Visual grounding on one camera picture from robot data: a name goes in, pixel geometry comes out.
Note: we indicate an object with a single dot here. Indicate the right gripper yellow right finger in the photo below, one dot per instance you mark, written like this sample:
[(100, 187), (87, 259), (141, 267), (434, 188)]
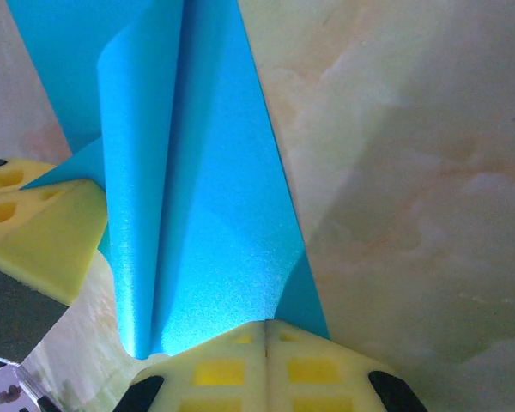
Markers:
[(317, 377)]

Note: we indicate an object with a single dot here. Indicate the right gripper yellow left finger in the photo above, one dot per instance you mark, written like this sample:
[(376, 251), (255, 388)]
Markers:
[(219, 377)]

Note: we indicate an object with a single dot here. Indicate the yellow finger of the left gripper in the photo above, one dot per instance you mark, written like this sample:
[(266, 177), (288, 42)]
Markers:
[(13, 176), (47, 232)]

